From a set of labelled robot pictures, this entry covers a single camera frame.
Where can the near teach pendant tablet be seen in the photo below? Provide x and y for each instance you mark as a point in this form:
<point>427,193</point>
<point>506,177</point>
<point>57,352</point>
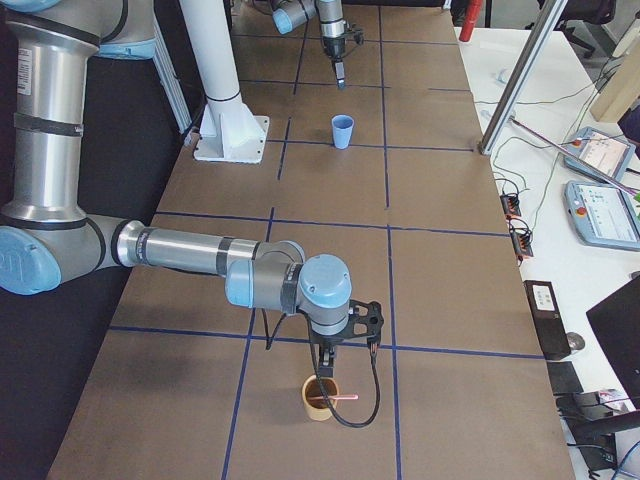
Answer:
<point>602,215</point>

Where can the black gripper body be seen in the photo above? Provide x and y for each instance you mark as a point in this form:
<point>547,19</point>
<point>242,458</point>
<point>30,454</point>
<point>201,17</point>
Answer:
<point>332,47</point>
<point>325,345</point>

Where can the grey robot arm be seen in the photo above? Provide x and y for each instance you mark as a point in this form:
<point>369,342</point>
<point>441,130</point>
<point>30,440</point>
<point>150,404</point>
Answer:
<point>128,151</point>
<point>289,15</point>

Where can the far teach pendant tablet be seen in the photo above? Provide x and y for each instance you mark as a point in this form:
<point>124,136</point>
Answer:
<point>605,154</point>

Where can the tan wooden cup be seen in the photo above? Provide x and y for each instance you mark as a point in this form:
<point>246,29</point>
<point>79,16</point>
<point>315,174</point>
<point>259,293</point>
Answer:
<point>314,392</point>

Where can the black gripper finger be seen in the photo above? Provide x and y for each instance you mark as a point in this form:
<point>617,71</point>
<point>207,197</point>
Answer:
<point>339,73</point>
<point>326,365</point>

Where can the light blue plastic cup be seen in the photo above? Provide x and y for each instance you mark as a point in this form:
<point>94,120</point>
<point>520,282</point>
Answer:
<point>342,129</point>

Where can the orange terminal block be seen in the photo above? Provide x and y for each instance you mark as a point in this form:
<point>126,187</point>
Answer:
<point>511,205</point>
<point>521,238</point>

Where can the grabber reach tool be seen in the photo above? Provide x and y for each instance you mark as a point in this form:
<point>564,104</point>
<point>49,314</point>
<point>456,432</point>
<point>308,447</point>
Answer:
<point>561,149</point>

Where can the black box with label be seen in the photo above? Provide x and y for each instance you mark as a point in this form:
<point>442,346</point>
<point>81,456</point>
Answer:
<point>547,319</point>

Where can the teach pendant tablet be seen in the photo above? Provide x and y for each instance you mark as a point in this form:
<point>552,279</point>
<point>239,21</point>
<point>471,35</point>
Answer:
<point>602,215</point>
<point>605,154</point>

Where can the aluminium frame post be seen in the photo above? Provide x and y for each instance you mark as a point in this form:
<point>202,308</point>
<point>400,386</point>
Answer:
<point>538,36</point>

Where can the white column base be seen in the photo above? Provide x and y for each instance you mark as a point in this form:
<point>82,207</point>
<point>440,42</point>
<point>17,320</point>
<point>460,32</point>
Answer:
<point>229,131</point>

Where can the red cylinder bottle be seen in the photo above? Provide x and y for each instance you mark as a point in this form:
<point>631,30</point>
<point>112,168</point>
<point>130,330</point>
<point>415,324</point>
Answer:
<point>472,12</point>

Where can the pink chopstick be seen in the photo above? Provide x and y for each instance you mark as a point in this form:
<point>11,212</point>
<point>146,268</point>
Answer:
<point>343,397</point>

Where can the black monitor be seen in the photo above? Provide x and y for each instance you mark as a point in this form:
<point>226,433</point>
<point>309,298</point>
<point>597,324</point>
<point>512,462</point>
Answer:
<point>615,323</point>

